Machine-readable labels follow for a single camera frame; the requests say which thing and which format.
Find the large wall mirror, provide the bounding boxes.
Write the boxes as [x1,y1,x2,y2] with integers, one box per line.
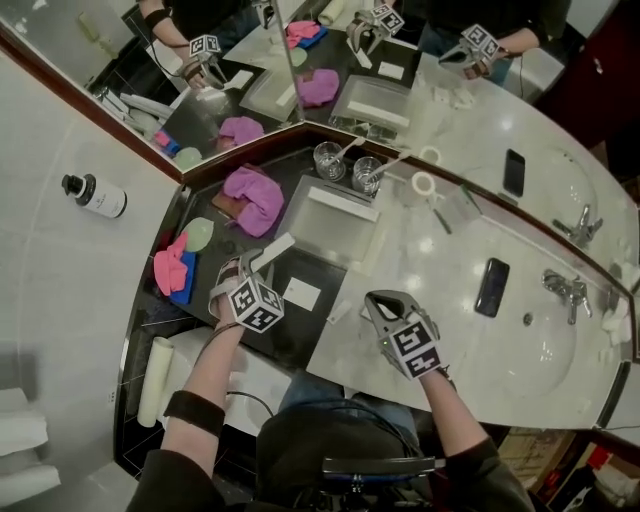
[272,0,640,296]

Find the pale green round pad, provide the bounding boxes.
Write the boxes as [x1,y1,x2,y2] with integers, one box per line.
[180,217,215,252]

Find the black cable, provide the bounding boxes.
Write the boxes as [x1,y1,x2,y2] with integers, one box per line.
[224,390,275,419]
[279,397,426,459]

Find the person's dark shirt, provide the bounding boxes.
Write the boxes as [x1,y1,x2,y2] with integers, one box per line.
[132,399,536,512]

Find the person's left hand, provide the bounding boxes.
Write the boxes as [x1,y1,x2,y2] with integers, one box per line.
[209,257,246,321]

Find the angled mirror panel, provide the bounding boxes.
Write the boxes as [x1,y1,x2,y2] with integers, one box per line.
[0,0,307,184]

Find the black smartphone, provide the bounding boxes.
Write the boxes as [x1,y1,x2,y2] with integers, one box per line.
[473,257,511,319]

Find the purple cloth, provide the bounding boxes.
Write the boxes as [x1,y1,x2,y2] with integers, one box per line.
[222,166,285,239]

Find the brown cloth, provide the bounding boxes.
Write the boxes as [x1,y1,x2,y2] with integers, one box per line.
[211,192,241,216]

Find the white folded towel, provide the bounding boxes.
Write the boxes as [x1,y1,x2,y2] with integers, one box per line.
[599,299,631,346]

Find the white toilet paper roll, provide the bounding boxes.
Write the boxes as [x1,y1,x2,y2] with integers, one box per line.
[410,171,437,200]

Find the black chest camera mount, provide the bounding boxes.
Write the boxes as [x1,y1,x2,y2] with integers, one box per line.
[294,455,446,512]

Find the glass tumbler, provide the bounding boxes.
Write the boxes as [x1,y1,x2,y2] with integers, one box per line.
[351,156,384,197]
[313,141,347,182]

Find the white pump bottle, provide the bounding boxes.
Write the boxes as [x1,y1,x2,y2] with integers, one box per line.
[60,173,128,219]

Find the person's blue jeans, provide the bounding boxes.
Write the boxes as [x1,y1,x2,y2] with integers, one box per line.
[277,369,421,446]

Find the person's right forearm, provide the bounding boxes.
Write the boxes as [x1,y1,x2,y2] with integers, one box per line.
[423,367,490,459]

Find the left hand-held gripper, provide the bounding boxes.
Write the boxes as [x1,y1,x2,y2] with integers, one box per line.
[227,248,285,334]

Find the blue cloth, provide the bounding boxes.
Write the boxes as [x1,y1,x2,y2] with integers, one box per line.
[169,249,198,306]

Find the cream paper roll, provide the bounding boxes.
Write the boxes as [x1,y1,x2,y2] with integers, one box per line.
[137,336,175,429]

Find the black forearm band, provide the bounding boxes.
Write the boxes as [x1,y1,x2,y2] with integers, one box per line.
[163,389,226,435]

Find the person's left forearm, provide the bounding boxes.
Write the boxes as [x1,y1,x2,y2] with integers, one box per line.
[160,324,241,469]

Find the clear plastic tray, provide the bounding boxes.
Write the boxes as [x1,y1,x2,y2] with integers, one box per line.
[273,174,386,274]

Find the chrome faucet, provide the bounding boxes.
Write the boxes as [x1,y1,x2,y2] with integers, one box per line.
[542,268,594,325]

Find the white sink basin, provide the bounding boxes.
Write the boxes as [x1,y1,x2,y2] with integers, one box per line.
[504,299,576,401]

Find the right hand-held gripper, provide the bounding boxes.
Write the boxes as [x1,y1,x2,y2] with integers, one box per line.
[364,289,444,382]

